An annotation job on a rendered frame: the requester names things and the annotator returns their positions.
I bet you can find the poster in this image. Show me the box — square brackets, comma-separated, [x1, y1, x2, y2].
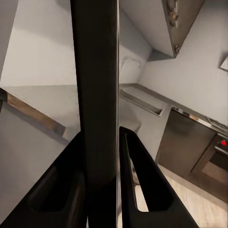
[70, 0, 120, 228]

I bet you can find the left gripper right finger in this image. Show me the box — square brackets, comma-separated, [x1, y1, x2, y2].
[119, 126, 199, 228]

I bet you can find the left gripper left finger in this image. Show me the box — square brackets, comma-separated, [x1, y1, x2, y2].
[0, 132, 88, 228]

